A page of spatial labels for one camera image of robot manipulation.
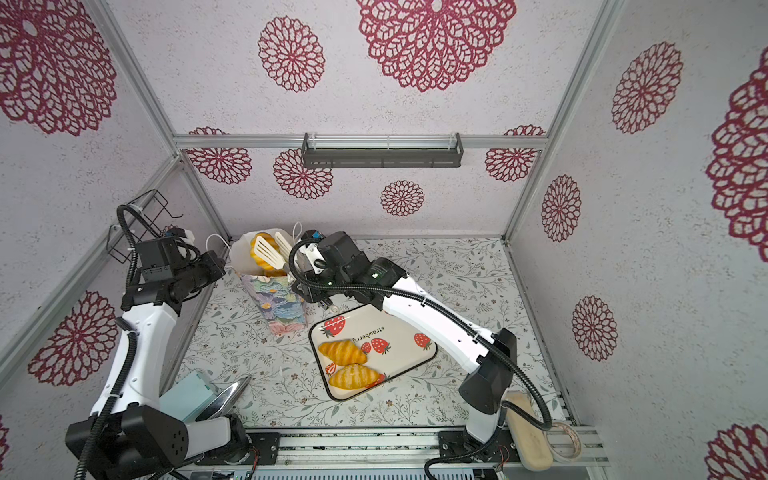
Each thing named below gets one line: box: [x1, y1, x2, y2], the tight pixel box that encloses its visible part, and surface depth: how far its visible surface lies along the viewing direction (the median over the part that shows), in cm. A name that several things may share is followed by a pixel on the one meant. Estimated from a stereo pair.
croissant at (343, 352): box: [318, 339, 368, 366], surface depth 88 cm
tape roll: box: [546, 422, 583, 463], surface depth 74 cm
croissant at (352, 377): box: [328, 364, 379, 390], surface depth 83 cm
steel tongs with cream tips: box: [254, 232, 293, 271], surface depth 69 cm
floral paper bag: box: [230, 233, 307, 332], surface depth 85 cm
